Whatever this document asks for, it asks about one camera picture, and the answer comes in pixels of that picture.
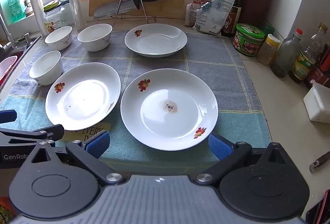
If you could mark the white bowl with floral print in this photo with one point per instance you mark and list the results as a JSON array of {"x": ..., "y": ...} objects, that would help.
[
  {"x": 58, "y": 38},
  {"x": 94, "y": 38}
]

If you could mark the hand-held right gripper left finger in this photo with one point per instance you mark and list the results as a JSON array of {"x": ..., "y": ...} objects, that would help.
[{"x": 96, "y": 142}]

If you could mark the metal sink knob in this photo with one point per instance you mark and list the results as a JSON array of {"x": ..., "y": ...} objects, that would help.
[{"x": 25, "y": 37}]

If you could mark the dark red knife block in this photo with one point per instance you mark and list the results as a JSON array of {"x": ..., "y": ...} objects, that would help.
[{"x": 255, "y": 4}]

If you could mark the grey blue checked dish cloth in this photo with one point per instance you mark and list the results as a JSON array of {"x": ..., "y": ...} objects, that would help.
[{"x": 159, "y": 61}]

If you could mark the white blue plastic bag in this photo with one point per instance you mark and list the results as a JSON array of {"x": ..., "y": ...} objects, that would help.
[{"x": 214, "y": 15}]

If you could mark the dark bottle with red label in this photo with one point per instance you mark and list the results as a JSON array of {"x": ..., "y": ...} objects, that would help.
[{"x": 319, "y": 72}]

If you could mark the dark soy sauce bottle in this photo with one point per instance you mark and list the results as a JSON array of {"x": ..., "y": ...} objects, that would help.
[{"x": 233, "y": 15}]

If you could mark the orange white packet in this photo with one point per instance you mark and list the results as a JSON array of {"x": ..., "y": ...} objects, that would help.
[{"x": 190, "y": 14}]

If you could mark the white plate with stained centre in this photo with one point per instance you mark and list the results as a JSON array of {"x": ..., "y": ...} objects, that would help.
[{"x": 180, "y": 100}]

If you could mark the clear bottle with red cap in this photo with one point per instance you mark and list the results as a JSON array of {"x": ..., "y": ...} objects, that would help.
[{"x": 286, "y": 56}]

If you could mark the black metal tool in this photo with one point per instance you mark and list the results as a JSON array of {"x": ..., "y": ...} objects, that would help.
[{"x": 321, "y": 160}]

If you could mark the steel sink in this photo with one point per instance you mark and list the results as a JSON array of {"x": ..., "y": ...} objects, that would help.
[{"x": 23, "y": 46}]

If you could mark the steel faucet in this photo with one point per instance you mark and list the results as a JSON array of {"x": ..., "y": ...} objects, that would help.
[{"x": 5, "y": 41}]

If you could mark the green label sauce bottle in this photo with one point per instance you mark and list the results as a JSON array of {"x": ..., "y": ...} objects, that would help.
[{"x": 306, "y": 61}]

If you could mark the white plastic lidded box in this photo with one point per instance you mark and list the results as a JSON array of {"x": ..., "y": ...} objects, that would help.
[{"x": 315, "y": 105}]

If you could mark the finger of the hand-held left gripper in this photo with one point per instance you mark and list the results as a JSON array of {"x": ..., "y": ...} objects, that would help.
[
  {"x": 51, "y": 132},
  {"x": 7, "y": 116}
]

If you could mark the white floral plate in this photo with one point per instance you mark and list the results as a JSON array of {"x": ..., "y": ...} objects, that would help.
[
  {"x": 157, "y": 38},
  {"x": 85, "y": 95}
]

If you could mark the green dish soap bottle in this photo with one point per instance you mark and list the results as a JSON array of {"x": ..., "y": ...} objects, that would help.
[{"x": 15, "y": 4}]

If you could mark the small green lid jar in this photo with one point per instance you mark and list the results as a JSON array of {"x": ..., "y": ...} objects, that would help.
[{"x": 269, "y": 29}]

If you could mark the white plastic bag roll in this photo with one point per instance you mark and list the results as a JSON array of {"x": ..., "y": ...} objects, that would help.
[{"x": 38, "y": 12}]

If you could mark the red black object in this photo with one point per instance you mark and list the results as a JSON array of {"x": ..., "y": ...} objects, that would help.
[{"x": 321, "y": 211}]

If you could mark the glass jar with yellow lid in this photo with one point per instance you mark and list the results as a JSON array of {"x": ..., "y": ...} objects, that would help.
[{"x": 55, "y": 20}]

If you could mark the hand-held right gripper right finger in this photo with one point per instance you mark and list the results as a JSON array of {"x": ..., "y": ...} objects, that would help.
[{"x": 219, "y": 146}]

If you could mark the white plastic basin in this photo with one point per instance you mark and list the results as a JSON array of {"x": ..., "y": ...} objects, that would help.
[{"x": 7, "y": 69}]

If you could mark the yellow lid spice jar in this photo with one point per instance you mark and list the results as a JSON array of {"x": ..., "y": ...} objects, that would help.
[{"x": 268, "y": 50}]

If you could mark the green lid sauce jar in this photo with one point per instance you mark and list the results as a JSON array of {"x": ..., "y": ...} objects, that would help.
[{"x": 247, "y": 41}]

